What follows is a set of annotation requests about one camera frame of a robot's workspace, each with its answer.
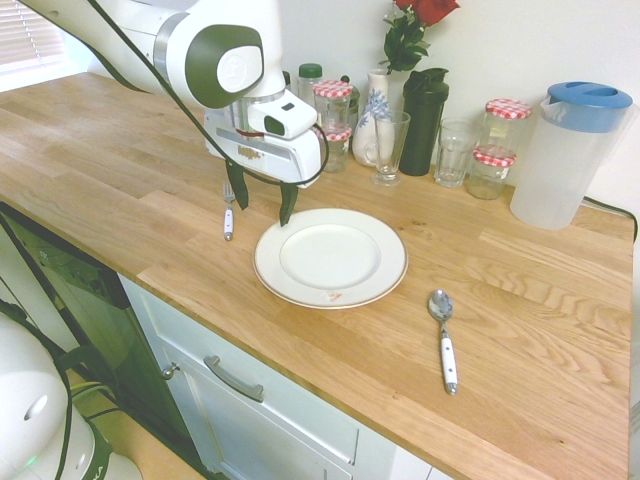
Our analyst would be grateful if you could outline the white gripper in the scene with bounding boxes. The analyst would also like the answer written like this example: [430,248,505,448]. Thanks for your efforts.
[203,102,322,229]

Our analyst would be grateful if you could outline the white-handled metal fork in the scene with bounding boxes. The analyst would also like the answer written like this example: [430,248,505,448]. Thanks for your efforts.
[221,182,236,242]

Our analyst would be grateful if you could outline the white gold-rimmed plate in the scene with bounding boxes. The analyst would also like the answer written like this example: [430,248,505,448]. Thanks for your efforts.
[252,207,410,310]

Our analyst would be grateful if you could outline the small jar checked lid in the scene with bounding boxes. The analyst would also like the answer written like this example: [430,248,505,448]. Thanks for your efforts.
[467,145,517,201]
[319,123,354,174]

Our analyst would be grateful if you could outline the tall jar checked lid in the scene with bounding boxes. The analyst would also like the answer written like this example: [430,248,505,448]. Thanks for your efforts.
[313,79,355,132]
[483,98,533,152]

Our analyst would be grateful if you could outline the clear bottle green cap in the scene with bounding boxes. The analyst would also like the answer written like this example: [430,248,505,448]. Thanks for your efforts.
[297,62,324,109]

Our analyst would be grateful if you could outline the dark glass jar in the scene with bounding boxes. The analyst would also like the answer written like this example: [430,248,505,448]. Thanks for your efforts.
[339,74,361,115]

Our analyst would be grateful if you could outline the footed clear glass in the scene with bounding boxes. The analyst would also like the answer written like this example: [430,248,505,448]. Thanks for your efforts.
[369,110,412,188]

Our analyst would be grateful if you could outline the white vase blue flowers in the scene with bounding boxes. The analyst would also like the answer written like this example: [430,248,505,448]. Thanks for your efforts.
[351,68,392,168]

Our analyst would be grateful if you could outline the black shaker bottle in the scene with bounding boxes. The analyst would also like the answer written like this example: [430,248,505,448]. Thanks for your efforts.
[398,67,450,177]

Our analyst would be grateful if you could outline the clear tumbler glass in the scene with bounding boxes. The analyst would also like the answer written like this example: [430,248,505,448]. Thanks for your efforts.
[433,117,479,189]

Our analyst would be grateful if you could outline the black glass appliance door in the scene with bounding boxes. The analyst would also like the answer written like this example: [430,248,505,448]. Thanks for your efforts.
[0,202,201,464]

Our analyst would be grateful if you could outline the red rose green leaves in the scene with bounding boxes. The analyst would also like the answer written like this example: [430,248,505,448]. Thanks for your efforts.
[382,0,461,76]

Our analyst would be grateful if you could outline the white cabinet drawer front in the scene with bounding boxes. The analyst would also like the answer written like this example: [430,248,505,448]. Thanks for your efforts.
[132,287,361,469]

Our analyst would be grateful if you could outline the white window blind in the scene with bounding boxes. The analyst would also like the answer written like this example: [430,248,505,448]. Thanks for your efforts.
[0,0,67,69]

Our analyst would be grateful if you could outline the translucent plastic pitcher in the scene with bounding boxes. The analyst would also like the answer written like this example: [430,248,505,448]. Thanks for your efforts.
[508,94,640,231]

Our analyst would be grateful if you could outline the blue pitcher lid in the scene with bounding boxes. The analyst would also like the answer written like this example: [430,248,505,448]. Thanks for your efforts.
[545,81,635,134]

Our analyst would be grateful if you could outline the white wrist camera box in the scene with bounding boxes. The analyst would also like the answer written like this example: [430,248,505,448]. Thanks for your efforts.
[248,94,319,141]

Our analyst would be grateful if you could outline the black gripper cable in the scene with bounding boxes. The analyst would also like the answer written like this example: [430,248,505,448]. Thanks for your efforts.
[89,0,330,190]

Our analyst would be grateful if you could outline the silver drawer handle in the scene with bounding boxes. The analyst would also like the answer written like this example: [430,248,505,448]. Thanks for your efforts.
[203,354,265,403]

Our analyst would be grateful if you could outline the white-handled metal spoon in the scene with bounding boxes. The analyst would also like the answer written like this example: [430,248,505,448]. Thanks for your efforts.
[427,288,460,396]

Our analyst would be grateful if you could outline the dark sleeved arm cable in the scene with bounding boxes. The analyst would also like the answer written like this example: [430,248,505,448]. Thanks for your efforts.
[19,0,156,96]

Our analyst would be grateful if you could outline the black power cable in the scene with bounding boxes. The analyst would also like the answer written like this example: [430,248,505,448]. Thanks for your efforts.
[582,196,640,241]

